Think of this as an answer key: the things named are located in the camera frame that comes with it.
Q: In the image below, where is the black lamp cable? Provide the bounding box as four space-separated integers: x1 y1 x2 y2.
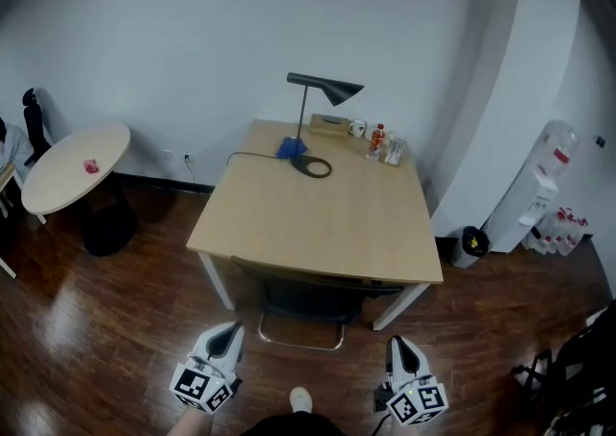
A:
226 151 295 167

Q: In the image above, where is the person's right white shoe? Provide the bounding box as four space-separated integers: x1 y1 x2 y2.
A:
290 386 313 414

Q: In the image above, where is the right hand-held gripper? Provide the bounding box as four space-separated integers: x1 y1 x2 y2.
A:
373 336 449 427

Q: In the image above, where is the black desk lamp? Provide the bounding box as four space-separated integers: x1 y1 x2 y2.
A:
287 71 366 179

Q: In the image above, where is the clear water jug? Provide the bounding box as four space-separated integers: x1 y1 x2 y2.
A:
532 119 580 180

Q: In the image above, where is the black chair with chrome frame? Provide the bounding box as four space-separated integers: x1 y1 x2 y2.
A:
230 255 405 352

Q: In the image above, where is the square wooden white-legged table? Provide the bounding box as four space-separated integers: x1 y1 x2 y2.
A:
186 118 445 332

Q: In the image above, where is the round wooden black-base table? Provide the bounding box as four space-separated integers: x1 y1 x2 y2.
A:
21 123 140 258

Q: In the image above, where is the long white-legged work desk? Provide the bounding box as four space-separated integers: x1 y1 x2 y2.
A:
0 165 25 280

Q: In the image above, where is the white water dispenser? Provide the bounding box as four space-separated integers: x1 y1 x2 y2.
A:
488 168 560 254

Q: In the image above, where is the wooden tissue box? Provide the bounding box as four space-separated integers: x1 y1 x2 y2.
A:
308 113 351 138

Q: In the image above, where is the red label drink bottle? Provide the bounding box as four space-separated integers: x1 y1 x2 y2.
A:
368 123 387 160

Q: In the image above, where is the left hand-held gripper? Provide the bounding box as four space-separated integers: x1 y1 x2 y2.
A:
168 321 245 414

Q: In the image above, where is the blue cloth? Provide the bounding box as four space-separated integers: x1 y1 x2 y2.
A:
276 136 309 160

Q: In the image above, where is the grey bin with black bag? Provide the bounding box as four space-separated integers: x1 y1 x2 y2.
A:
450 225 491 269

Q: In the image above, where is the person's black clothing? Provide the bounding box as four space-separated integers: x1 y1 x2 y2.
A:
240 409 348 436

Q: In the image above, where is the group of red-capped water bottles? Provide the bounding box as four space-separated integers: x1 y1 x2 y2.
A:
523 206 591 257

